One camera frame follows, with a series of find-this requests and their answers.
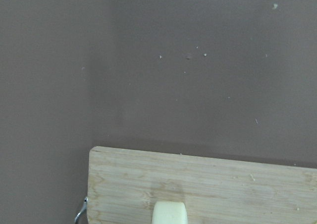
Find white steamed bun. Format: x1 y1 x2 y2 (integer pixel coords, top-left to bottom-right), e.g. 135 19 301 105
152 201 188 224

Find bamboo cutting board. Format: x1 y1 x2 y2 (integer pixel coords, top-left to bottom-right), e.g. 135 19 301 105
87 146 317 224

